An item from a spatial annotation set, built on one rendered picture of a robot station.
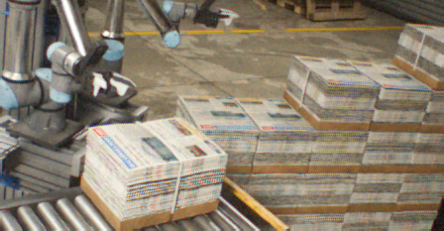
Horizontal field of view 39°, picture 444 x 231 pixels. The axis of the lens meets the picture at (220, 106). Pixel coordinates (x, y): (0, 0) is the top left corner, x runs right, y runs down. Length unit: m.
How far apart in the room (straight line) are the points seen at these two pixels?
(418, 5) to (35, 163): 8.50
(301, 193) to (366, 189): 0.37
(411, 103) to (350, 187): 0.51
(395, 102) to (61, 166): 1.58
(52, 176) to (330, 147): 1.30
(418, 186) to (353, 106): 0.68
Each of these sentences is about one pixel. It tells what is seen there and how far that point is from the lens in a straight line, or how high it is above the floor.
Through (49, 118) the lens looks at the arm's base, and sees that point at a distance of 2.50.
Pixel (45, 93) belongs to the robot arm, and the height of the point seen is 0.99.
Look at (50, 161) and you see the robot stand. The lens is 2.55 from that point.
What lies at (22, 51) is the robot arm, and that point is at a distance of 2.35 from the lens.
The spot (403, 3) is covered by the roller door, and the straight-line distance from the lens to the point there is 10.62.
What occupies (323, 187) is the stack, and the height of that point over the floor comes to 0.53.
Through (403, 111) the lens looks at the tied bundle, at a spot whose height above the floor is 0.95.
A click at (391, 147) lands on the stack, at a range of 3.24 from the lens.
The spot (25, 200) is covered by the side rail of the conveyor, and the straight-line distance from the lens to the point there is 2.13.
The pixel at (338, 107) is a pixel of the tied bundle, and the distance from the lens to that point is 2.96.
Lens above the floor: 1.93
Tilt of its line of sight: 22 degrees down
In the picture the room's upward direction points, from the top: 11 degrees clockwise
